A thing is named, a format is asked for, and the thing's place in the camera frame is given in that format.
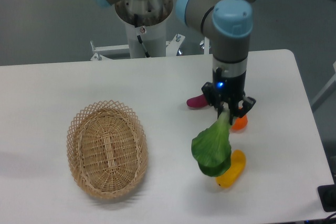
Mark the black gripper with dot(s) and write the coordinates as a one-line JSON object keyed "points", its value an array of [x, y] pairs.
{"points": [[229, 90]]}

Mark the green bok choy vegetable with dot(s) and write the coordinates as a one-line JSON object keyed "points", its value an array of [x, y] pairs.
{"points": [[211, 148]]}

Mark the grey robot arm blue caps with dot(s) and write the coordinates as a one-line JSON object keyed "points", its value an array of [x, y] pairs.
{"points": [[226, 23]]}

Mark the purple sweet potato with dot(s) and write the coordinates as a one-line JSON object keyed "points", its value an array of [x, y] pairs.
{"points": [[197, 102]]}

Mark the orange tangerine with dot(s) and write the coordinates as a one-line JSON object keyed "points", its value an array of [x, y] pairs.
{"points": [[240, 123]]}

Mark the yellow mango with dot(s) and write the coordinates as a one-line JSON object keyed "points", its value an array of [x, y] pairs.
{"points": [[238, 163]]}

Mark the white table leg right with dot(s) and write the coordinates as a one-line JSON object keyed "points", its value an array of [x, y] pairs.
{"points": [[324, 93]]}

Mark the woven wicker basket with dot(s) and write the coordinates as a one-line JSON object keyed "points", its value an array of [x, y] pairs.
{"points": [[106, 149]]}

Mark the black device at table edge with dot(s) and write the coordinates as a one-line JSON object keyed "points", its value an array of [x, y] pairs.
{"points": [[327, 197]]}

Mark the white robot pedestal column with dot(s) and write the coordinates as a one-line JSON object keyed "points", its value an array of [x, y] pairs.
{"points": [[145, 25]]}

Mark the white metal base frame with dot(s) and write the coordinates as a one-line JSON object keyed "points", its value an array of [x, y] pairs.
{"points": [[173, 48]]}

